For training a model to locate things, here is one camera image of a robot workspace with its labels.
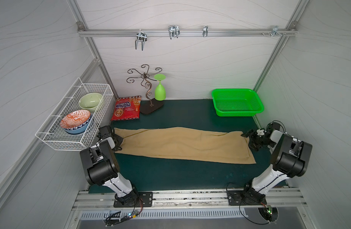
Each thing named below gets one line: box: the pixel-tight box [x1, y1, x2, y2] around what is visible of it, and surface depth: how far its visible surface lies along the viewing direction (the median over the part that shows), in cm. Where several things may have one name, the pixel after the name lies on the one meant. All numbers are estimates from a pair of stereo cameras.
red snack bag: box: [110, 95, 142, 122], surface depth 113 cm
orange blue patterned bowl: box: [60, 109, 92, 135], surface depth 63 cm
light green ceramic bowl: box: [78, 92, 104, 113], surface depth 73 cm
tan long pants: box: [113, 126, 257, 164], surface depth 95 cm
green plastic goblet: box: [153, 73, 167, 102], surface depth 95 cm
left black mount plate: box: [113, 191, 154, 208], surface depth 74 cm
